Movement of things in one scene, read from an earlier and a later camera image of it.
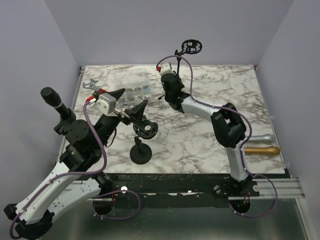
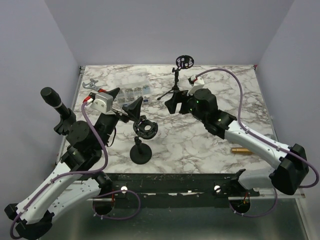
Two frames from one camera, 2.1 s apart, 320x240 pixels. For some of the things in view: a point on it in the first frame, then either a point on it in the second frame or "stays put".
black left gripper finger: x=136 y=112 → x=133 y=109
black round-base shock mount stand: x=141 y=153 stays put
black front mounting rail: x=174 y=191 stays put
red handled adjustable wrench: x=92 y=85 stays put
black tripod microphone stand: x=191 y=46 → x=182 y=62
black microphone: x=53 y=99 stays put
